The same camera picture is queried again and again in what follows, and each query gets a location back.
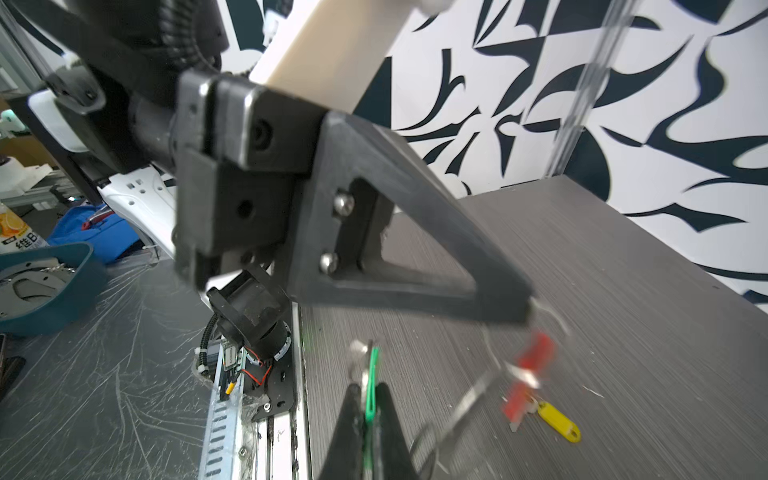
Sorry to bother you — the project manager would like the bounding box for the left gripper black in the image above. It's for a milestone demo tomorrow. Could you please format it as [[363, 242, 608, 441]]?
[[172, 70, 534, 326]]

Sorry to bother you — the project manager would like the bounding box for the large wire keyring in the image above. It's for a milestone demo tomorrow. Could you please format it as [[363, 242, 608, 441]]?
[[409, 298, 575, 479]]

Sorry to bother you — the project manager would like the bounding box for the orange juice carton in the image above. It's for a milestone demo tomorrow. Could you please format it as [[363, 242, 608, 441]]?
[[0, 204, 49, 254]]

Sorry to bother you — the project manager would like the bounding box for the blue cloth bag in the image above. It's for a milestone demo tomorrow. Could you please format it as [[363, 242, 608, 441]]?
[[46, 204, 143, 265]]

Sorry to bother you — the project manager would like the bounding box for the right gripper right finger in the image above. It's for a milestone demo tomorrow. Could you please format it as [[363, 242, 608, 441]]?
[[373, 383, 419, 480]]

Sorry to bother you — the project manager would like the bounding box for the green key tag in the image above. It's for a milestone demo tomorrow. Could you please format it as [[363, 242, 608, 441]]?
[[364, 346, 380, 425]]

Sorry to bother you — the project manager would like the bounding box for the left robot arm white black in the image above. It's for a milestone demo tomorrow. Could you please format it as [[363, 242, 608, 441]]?
[[8, 1, 533, 358]]

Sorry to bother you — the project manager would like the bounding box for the teal tray with parts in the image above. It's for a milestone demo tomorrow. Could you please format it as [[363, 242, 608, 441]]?
[[1, 242, 108, 337]]

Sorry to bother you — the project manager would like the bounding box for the red key tag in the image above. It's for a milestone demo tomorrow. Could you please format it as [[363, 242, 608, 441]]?
[[503, 331, 556, 424]]

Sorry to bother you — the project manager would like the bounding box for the white slotted cable duct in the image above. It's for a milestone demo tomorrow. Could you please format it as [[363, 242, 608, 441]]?
[[198, 341, 244, 480]]

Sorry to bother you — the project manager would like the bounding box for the yellow key tag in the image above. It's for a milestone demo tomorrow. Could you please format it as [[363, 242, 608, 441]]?
[[537, 402, 581, 443]]

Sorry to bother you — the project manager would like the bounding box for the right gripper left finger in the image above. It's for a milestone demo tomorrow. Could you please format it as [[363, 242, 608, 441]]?
[[319, 383, 366, 480]]

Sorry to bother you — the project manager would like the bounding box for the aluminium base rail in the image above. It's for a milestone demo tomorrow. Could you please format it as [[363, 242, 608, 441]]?
[[240, 303, 312, 480]]

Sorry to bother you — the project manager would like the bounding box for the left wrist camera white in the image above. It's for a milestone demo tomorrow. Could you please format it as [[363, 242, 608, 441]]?
[[249, 0, 453, 113]]

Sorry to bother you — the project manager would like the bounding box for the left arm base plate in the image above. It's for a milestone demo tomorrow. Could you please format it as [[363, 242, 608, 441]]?
[[240, 322, 296, 423]]

